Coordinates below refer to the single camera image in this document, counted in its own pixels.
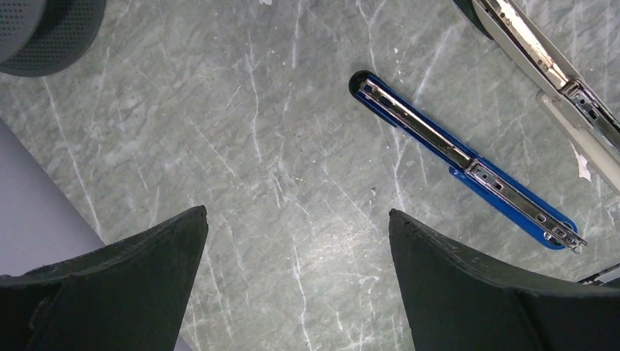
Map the black filament spool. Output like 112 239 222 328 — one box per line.
1 1 107 78

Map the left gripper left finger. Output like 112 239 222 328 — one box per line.
1 205 208 350

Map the black beige stapler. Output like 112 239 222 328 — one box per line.
456 1 619 192

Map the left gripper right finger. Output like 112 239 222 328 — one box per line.
389 209 619 350

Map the blue stapler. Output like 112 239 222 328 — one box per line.
348 70 588 254

